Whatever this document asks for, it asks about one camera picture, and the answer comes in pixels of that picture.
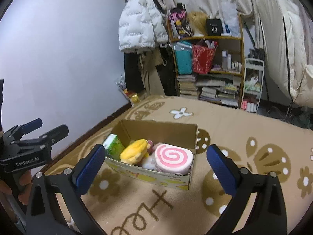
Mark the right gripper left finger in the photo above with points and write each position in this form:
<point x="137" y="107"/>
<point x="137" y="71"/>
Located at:
<point x="44" y="215"/>

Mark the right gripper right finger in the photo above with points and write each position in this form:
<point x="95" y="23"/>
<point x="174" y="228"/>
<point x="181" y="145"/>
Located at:
<point x="268" y="214"/>

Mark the green tissue pack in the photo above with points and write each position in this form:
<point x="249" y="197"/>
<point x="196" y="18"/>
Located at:
<point x="113" y="147"/>

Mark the yellow plush toy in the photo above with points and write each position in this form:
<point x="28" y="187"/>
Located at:
<point x="133" y="154"/>

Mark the pink swirl roll plush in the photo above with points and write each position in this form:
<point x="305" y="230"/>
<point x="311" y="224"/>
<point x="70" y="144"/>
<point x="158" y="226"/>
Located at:
<point x="173" y="159"/>

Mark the white fluffy plush toy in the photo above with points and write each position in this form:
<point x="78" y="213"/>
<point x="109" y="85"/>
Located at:
<point x="148" y="162"/>

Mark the pink plush bear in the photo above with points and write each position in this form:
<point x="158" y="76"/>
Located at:
<point x="152" y="147"/>

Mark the person's left hand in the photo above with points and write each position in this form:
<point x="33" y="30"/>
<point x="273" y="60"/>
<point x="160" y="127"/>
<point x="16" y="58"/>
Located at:
<point x="24" y="183"/>

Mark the cardboard box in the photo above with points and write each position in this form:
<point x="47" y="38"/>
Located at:
<point x="177" y="134"/>

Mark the stack of books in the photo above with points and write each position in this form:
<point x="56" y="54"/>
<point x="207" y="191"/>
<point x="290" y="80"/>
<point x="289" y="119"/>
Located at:
<point x="222" y="88"/>

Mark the white small cart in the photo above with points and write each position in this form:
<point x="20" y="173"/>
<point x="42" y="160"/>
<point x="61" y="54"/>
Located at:
<point x="253" y="84"/>

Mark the brown hanging coat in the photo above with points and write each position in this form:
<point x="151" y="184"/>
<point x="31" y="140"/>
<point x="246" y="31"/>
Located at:
<point x="148" y="62"/>

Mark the wooden bookshelf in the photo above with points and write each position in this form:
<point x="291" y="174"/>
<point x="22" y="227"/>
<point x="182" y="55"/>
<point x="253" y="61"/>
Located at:
<point x="195" y="26"/>

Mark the red patterned bag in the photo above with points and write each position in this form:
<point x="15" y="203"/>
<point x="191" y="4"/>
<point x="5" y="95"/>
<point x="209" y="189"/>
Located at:
<point x="203" y="53"/>

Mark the white puffer jacket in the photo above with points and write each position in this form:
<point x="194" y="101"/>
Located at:
<point x="141" y="27"/>

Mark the teal storage bag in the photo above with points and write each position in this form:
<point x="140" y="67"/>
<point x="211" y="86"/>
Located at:
<point x="183" y="55"/>

